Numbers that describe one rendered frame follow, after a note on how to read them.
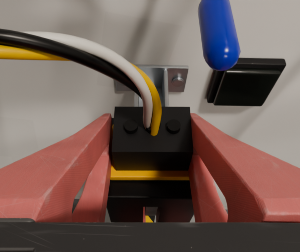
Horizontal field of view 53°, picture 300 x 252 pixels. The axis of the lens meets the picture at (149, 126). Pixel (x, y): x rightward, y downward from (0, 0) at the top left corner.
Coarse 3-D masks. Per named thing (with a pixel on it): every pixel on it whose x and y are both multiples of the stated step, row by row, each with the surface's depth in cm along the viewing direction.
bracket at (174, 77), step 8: (136, 64) 19; (144, 64) 19; (144, 72) 19; (152, 72) 19; (160, 72) 19; (168, 72) 19; (176, 72) 19; (184, 72) 19; (152, 80) 20; (160, 80) 20; (168, 80) 20; (176, 80) 19; (184, 80) 20; (120, 88) 20; (128, 88) 20; (160, 88) 20; (168, 88) 20; (176, 88) 20; (184, 88) 20; (136, 96) 18; (160, 96) 20; (168, 96) 18; (136, 104) 17; (168, 104) 17
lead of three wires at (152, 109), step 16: (0, 32) 6; (16, 32) 6; (32, 32) 7; (48, 32) 7; (0, 48) 6; (16, 48) 6; (32, 48) 7; (48, 48) 7; (64, 48) 7; (80, 48) 7; (96, 48) 7; (96, 64) 7; (112, 64) 8; (128, 64) 8; (128, 80) 9; (144, 80) 9; (144, 96) 9; (144, 112) 10; (160, 112) 10
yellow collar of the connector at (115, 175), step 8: (112, 160) 13; (112, 168) 13; (112, 176) 13; (120, 176) 13; (128, 176) 13; (136, 176) 13; (144, 176) 13; (152, 176) 13; (160, 176) 13; (168, 176) 13; (176, 176) 13; (184, 176) 13
